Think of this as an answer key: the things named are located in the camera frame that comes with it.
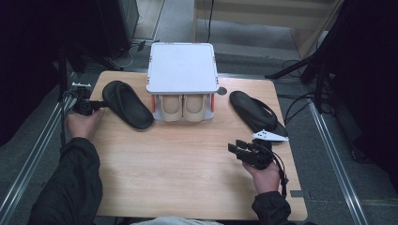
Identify metal floor rail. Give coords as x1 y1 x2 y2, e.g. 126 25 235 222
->
0 73 78 218
308 101 371 225

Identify white floor cable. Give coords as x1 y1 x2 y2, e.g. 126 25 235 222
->
110 39 152 70

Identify person's left hand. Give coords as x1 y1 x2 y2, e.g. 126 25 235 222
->
65 108 104 141

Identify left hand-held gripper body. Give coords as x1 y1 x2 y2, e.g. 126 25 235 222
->
70 82 98 116

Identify black hanging cable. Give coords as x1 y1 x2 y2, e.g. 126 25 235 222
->
205 0 216 44

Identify black cabinet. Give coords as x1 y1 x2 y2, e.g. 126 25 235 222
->
96 0 141 59

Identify black floor cables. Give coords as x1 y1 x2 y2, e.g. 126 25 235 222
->
276 59 317 126

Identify beige wooden panel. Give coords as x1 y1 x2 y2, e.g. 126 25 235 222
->
192 0 345 59

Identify person's light grey clothing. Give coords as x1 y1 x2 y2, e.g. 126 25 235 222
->
130 216 225 225

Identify white shoe rack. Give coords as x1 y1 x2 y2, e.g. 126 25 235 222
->
145 41 220 123

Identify black tripod stand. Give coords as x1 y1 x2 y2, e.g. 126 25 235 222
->
56 40 95 104
264 46 333 114

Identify black slipper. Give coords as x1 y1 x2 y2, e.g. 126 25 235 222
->
228 90 289 143
101 80 155 130

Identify person's right hand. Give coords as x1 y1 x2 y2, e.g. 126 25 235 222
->
242 160 282 196

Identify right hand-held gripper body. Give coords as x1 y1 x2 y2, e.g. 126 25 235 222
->
242 128 290 171

